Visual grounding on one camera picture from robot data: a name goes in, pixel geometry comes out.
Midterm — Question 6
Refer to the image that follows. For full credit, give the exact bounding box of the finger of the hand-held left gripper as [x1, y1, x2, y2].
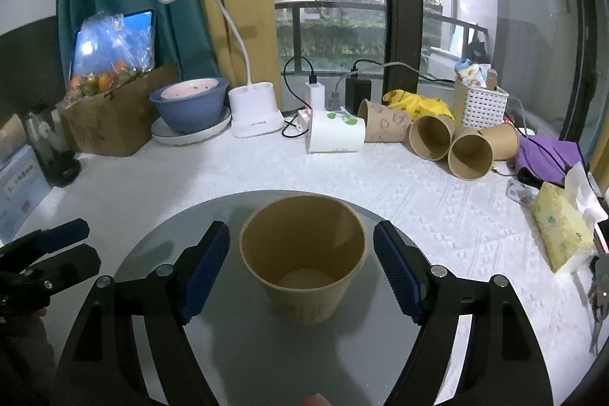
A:
[19, 243, 102, 298]
[0, 218, 90, 266]

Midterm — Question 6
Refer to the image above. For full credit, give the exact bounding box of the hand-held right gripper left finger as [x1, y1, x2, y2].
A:
[54, 220, 231, 406]

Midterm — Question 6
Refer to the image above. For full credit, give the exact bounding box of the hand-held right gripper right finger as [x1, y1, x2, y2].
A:
[372, 220, 555, 406]

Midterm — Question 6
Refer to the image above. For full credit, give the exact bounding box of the plain brown paper cup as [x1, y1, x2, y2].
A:
[478, 123, 520, 162]
[447, 129, 494, 181]
[408, 115, 458, 161]
[239, 195, 368, 325]

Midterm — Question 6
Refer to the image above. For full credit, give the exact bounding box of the brown patterned paper cup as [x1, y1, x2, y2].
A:
[358, 99, 412, 143]

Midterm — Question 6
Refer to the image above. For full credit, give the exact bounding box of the white green-print paper cup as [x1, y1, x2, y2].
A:
[306, 108, 366, 154]

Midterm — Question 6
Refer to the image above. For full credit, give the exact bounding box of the white textured tablecloth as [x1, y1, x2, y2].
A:
[10, 127, 600, 406]

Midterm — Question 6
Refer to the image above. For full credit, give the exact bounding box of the blue and white box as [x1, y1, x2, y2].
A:
[0, 146, 51, 245]

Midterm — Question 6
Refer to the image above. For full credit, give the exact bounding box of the dark glass jar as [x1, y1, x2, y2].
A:
[26, 104, 81, 188]

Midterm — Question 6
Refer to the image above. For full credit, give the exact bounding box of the cardboard box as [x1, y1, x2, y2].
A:
[56, 64, 179, 158]

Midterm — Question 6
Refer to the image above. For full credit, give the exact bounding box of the round grey tray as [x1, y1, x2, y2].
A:
[114, 189, 472, 406]

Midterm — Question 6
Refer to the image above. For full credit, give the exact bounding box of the white plate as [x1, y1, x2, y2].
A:
[151, 106, 233, 146]

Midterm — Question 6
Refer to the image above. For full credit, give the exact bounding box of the small printed wrapper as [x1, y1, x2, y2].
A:
[506, 178, 541, 206]

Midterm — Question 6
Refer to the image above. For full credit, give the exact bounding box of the blue bowl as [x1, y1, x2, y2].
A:
[150, 78, 230, 134]

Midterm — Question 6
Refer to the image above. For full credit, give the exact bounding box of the clear bag of oranges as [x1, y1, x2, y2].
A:
[67, 10, 157, 99]

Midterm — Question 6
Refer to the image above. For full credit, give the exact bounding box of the white desk lamp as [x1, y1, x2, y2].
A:
[151, 0, 285, 139]

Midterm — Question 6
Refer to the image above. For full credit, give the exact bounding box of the yellow crumpled bag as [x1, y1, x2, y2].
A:
[383, 89, 455, 121]

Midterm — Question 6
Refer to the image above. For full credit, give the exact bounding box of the white power strip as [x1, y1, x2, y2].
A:
[285, 108, 315, 133]

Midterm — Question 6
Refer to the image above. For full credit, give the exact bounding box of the yellow tissue pack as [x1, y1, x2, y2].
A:
[530, 162, 609, 274]

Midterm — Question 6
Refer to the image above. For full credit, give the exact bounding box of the purple cloth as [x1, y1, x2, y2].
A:
[516, 135, 586, 189]

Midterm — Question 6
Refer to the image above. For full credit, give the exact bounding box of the black power adapter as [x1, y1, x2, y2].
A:
[345, 78, 373, 114]

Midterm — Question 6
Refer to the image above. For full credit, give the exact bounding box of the white perforated basket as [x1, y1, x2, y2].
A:
[453, 73, 510, 130]

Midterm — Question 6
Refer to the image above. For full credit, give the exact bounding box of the white charger plug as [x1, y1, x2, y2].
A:
[308, 75, 325, 111]

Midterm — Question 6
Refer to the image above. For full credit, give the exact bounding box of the blue and white packet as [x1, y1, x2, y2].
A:
[454, 59, 479, 86]

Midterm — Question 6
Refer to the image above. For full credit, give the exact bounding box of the tablet with blue screen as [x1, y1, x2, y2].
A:
[71, 9, 157, 78]

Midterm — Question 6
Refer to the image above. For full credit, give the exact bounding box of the balcony railing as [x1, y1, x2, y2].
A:
[275, 1, 489, 61]

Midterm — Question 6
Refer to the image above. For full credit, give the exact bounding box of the black cable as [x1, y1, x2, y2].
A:
[281, 56, 317, 139]

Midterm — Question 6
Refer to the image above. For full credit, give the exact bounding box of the grey cable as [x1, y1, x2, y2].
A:
[326, 61, 458, 109]

